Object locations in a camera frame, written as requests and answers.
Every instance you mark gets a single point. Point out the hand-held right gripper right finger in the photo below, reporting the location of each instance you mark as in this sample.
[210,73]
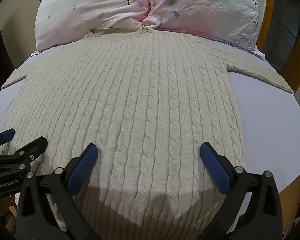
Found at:
[215,166]

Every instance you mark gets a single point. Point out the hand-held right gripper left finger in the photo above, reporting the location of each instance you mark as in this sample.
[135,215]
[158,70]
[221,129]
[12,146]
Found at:
[80,170]

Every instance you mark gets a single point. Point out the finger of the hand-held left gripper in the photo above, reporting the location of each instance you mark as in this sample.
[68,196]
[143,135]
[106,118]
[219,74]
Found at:
[2,138]
[32,148]

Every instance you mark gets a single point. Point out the person's left hand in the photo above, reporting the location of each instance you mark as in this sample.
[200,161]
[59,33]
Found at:
[7,211]

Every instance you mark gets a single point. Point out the white floral tree-print pillow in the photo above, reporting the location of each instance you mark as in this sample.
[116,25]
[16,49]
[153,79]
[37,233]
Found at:
[90,10]

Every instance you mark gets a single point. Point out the pink floral pillow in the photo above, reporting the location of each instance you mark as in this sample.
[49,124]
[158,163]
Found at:
[205,7]

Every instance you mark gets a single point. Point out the wooden bed frame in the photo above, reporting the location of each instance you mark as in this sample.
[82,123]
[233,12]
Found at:
[293,55]

